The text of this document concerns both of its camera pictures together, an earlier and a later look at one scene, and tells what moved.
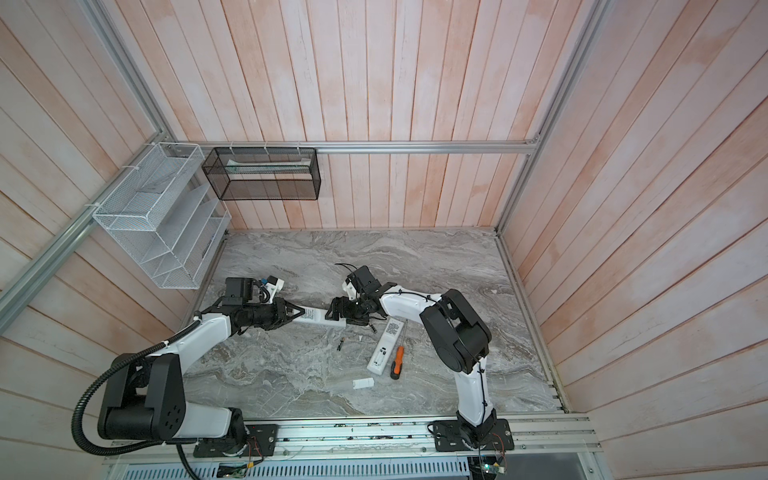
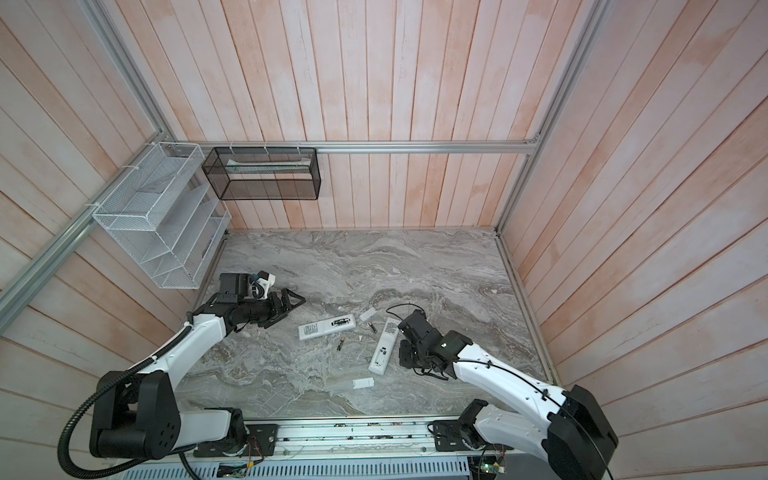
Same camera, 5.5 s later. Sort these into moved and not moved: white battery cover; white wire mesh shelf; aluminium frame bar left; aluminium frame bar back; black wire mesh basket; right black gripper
Moved: right black gripper
Not moved: aluminium frame bar left; black wire mesh basket; white battery cover; white wire mesh shelf; aluminium frame bar back
